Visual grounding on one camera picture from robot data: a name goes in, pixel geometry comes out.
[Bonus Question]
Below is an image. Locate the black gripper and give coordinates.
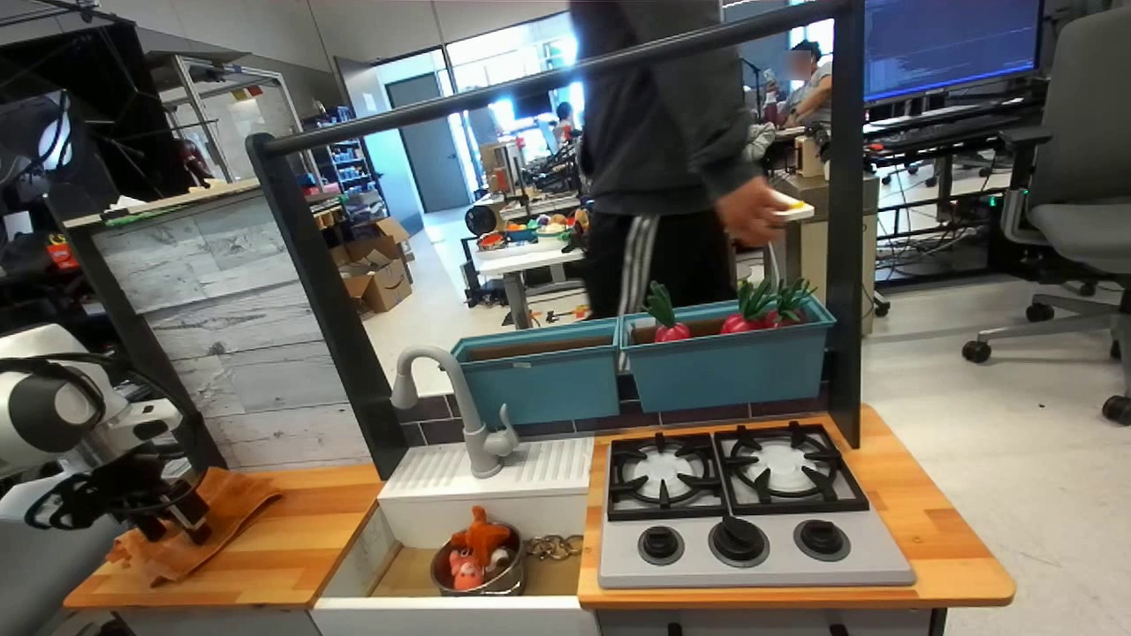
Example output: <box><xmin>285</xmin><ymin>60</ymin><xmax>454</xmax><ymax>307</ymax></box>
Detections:
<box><xmin>24</xmin><ymin>444</ymin><xmax>198</xmax><ymax>537</ymax></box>

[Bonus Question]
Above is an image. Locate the orange terry towel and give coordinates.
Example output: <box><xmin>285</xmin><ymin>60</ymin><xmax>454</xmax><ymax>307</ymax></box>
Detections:
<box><xmin>109</xmin><ymin>467</ymin><xmax>281</xmax><ymax>588</ymax></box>

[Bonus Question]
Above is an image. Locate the pink plush bunny toy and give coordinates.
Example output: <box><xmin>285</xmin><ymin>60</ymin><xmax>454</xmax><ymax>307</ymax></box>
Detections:
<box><xmin>448</xmin><ymin>548</ymin><xmax>512</xmax><ymax>594</ymax></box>

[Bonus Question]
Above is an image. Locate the orange plush bear toy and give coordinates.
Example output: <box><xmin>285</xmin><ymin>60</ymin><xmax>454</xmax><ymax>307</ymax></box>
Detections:
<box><xmin>455</xmin><ymin>507</ymin><xmax>512</xmax><ymax>566</ymax></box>

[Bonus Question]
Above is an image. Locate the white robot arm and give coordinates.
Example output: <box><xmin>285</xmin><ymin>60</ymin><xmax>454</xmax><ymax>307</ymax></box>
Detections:
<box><xmin>0</xmin><ymin>324</ymin><xmax>211</xmax><ymax>546</ymax></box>

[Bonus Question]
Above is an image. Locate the white toy sink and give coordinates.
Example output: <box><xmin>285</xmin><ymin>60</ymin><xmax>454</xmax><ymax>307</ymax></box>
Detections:
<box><xmin>314</xmin><ymin>438</ymin><xmax>596</xmax><ymax>636</ymax></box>

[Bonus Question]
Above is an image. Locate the steel pot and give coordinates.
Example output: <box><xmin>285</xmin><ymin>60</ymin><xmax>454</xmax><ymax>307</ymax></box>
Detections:
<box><xmin>430</xmin><ymin>534</ymin><xmax>526</xmax><ymax>597</ymax></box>

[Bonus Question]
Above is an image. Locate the grey wood backsplash panel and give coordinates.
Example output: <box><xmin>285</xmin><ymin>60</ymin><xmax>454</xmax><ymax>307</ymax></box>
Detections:
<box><xmin>97</xmin><ymin>190</ymin><xmax>369</xmax><ymax>470</ymax></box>

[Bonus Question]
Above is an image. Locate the cardboard box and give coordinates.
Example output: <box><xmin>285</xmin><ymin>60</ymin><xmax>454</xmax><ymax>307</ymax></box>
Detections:
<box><xmin>334</xmin><ymin>219</ymin><xmax>413</xmax><ymax>316</ymax></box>

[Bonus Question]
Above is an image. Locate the grey toy faucet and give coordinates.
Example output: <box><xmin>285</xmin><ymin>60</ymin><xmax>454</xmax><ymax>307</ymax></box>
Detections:
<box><xmin>389</xmin><ymin>349</ymin><xmax>521</xmax><ymax>482</ymax></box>

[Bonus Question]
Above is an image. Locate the white work table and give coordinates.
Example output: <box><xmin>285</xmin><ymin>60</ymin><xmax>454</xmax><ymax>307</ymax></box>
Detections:
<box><xmin>469</xmin><ymin>216</ymin><xmax>583</xmax><ymax>328</ymax></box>

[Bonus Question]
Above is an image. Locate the left teal planter box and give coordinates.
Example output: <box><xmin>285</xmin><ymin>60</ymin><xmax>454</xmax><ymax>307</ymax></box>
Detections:
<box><xmin>454</xmin><ymin>317</ymin><xmax>619</xmax><ymax>427</ymax></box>

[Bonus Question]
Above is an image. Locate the teal planter box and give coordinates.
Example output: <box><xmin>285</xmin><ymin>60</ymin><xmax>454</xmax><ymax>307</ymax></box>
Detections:
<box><xmin>612</xmin><ymin>297</ymin><xmax>838</xmax><ymax>414</ymax></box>
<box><xmin>454</xmin><ymin>317</ymin><xmax>619</xmax><ymax>427</ymax></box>

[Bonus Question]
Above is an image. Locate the right teal planter box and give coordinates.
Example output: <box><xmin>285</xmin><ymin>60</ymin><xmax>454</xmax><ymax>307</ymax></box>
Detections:
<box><xmin>612</xmin><ymin>297</ymin><xmax>838</xmax><ymax>414</ymax></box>

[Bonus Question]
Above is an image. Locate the toy stove top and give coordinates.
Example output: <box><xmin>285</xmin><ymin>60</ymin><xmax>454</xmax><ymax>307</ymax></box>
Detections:
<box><xmin>596</xmin><ymin>421</ymin><xmax>914</xmax><ymax>592</ymax></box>

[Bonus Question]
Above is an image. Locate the person in dark hoodie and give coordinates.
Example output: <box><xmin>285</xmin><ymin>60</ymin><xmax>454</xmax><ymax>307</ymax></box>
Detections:
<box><xmin>581</xmin><ymin>51</ymin><xmax>785</xmax><ymax>317</ymax></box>

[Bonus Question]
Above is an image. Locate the seated person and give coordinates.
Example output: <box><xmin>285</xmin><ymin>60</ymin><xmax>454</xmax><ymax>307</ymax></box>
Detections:
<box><xmin>785</xmin><ymin>40</ymin><xmax>831</xmax><ymax>124</ymax></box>

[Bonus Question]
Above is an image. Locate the computer monitor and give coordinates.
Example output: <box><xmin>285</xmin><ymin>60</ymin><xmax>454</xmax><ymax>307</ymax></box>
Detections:
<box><xmin>863</xmin><ymin>0</ymin><xmax>1042</xmax><ymax>103</ymax></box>

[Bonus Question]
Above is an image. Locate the grey office chair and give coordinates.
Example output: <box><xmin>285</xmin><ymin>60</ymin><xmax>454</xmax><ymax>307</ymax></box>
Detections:
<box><xmin>962</xmin><ymin>6</ymin><xmax>1131</xmax><ymax>427</ymax></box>

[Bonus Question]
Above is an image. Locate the black metal frame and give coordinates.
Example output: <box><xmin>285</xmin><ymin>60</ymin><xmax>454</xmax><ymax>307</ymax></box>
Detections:
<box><xmin>244</xmin><ymin>0</ymin><xmax>871</xmax><ymax>482</ymax></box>

